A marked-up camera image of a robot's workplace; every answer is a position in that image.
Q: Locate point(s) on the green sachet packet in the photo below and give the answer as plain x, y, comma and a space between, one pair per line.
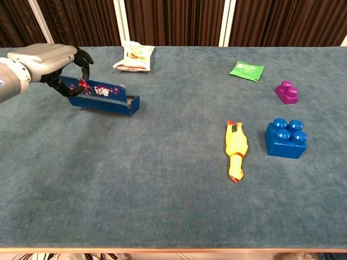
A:
246, 71

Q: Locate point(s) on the yellow rubber chicken toy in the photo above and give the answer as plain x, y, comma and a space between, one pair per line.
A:
236, 143

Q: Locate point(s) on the blue toy brick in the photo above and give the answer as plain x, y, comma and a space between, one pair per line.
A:
284, 143

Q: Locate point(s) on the purple toy brick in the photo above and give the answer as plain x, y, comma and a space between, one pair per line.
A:
287, 94

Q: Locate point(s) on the white metal frame post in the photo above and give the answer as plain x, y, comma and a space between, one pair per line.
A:
227, 21
122, 21
344, 41
40, 21

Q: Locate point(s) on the white box with blue lid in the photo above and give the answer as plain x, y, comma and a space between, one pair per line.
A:
108, 104

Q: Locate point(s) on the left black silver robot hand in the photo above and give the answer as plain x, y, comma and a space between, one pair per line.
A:
43, 58

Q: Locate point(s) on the dark brown curtain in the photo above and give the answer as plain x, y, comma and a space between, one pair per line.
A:
176, 21

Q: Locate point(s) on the white snack bag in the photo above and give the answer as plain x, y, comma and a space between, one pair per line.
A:
135, 58

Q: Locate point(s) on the teal table cloth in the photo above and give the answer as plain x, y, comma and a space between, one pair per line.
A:
162, 176

